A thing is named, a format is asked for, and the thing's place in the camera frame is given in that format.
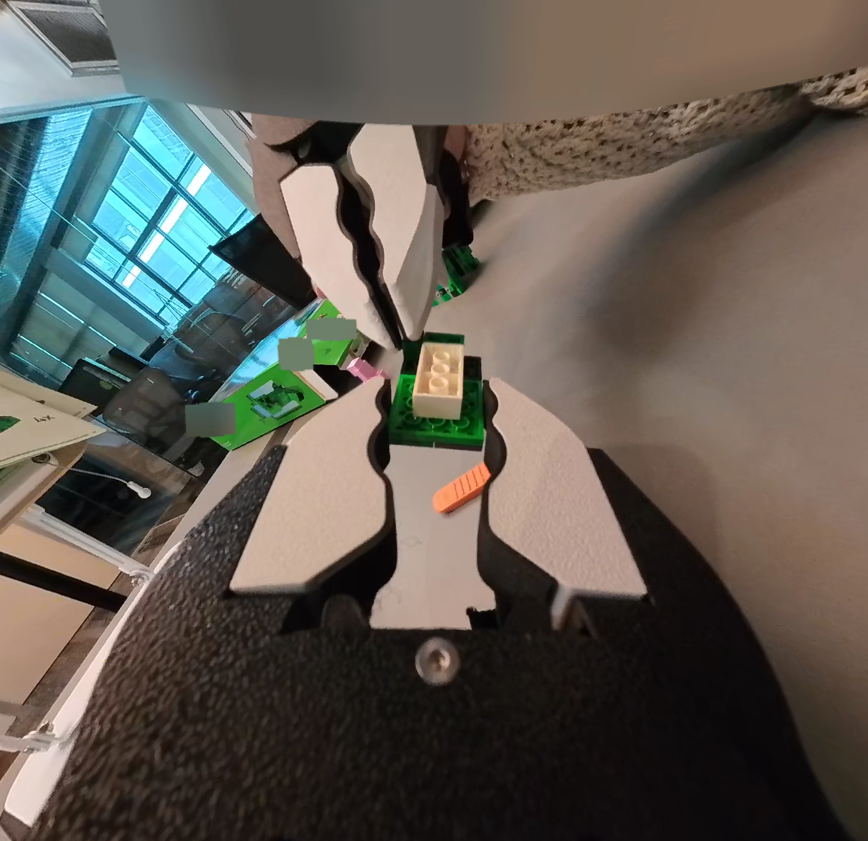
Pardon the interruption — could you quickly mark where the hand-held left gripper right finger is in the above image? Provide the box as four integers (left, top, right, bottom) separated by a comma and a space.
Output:
478, 377, 650, 636

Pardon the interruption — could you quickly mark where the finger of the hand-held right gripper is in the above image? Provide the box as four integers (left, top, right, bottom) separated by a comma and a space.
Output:
348, 123, 450, 345
280, 163, 404, 352

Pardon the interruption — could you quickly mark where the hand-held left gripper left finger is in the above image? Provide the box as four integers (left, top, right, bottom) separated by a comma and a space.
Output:
229, 379, 400, 596

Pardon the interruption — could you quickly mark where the bright green lego plate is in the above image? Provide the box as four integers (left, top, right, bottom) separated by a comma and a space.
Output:
387, 373, 486, 450

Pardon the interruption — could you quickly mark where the white lego brick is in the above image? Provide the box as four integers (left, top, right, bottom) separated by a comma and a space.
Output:
411, 343, 467, 421

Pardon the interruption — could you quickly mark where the person's right forearm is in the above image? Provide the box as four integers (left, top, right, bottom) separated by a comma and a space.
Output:
464, 65, 868, 205

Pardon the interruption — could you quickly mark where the green lego piece cluster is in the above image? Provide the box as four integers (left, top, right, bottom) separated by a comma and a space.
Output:
431, 243, 482, 308

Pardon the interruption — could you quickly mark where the green lego set box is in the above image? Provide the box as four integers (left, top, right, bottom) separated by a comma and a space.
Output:
209, 299, 370, 453

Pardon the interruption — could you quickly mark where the orange lego brick separator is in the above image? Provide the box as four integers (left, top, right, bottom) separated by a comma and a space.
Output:
432, 462, 492, 516

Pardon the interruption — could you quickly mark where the lego instruction booklet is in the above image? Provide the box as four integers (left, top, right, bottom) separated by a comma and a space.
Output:
0, 368, 107, 470

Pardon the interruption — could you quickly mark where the person's right hand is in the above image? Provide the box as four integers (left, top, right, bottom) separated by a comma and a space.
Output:
245, 112, 321, 301

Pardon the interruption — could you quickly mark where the black monitor panel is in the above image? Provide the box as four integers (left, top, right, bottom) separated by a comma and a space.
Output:
208, 212, 321, 308

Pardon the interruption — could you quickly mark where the ceiling air vent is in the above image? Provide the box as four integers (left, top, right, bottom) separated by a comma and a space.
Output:
5, 0, 118, 77

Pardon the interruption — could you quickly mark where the white cable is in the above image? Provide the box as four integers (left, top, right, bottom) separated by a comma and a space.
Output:
66, 464, 154, 500

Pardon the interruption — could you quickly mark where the glass window wall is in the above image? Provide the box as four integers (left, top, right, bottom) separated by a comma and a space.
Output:
0, 97, 253, 389

